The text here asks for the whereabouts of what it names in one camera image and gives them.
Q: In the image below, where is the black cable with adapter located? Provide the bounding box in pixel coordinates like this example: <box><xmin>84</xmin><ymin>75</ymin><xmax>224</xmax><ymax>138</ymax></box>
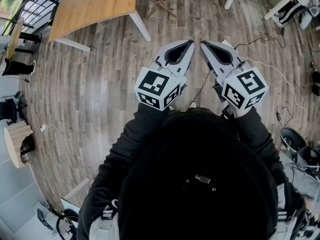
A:
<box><xmin>275</xmin><ymin>104</ymin><xmax>294</xmax><ymax>128</ymax></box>

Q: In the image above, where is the person's black hooded top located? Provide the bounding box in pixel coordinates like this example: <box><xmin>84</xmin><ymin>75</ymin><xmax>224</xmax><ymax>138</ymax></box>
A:
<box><xmin>76</xmin><ymin>107</ymin><xmax>309</xmax><ymax>240</ymax></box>

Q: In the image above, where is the person's right forearm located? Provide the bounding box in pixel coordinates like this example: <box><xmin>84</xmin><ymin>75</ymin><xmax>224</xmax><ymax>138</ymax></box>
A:
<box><xmin>233</xmin><ymin>106</ymin><xmax>285</xmax><ymax>177</ymax></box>

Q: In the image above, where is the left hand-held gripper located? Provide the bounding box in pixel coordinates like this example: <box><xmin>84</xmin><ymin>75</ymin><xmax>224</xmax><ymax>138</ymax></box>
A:
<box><xmin>133</xmin><ymin>39</ymin><xmax>196</xmax><ymax>112</ymax></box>

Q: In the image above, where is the round wooden side table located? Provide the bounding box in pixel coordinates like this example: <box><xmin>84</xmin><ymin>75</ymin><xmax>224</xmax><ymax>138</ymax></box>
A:
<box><xmin>5</xmin><ymin>16</ymin><xmax>43</xmax><ymax>60</ymax></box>

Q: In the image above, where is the person's left forearm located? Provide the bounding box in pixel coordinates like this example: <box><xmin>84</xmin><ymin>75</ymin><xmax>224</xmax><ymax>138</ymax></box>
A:
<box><xmin>97</xmin><ymin>102</ymin><xmax>171</xmax><ymax>182</ymax></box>

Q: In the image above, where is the round ribbed beige table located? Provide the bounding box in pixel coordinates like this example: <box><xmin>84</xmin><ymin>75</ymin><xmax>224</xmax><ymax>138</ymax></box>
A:
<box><xmin>3</xmin><ymin>120</ymin><xmax>35</xmax><ymax>169</ymax></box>

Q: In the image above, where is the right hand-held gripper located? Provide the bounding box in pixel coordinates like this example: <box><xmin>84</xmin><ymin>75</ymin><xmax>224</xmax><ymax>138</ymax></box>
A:
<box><xmin>199</xmin><ymin>40</ymin><xmax>270</xmax><ymax>119</ymax></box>

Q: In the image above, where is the black office chair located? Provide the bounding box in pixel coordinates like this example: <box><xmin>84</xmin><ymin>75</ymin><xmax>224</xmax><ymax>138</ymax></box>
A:
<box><xmin>0</xmin><ymin>90</ymin><xmax>27</xmax><ymax>126</ymax></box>

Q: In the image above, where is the brown wooden coat rack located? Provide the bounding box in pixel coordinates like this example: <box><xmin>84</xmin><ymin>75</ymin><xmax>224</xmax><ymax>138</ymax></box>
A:
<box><xmin>145</xmin><ymin>0</ymin><xmax>177</xmax><ymax>20</ymax></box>

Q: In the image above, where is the gray harness strap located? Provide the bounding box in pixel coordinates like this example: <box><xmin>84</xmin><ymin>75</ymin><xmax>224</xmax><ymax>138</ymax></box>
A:
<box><xmin>88</xmin><ymin>198</ymin><xmax>120</xmax><ymax>240</ymax></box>
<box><xmin>274</xmin><ymin>182</ymin><xmax>320</xmax><ymax>240</ymax></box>

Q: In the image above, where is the white cable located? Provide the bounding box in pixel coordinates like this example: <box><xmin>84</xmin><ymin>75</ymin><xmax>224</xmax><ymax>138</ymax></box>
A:
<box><xmin>243</xmin><ymin>57</ymin><xmax>309</xmax><ymax>134</ymax></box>
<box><xmin>44</xmin><ymin>122</ymin><xmax>92</xmax><ymax>181</ymax></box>

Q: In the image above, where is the black railing with wooden handrail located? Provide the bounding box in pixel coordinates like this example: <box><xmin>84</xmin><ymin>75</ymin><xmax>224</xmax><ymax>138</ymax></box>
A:
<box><xmin>1</xmin><ymin>0</ymin><xmax>67</xmax><ymax>36</ymax></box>

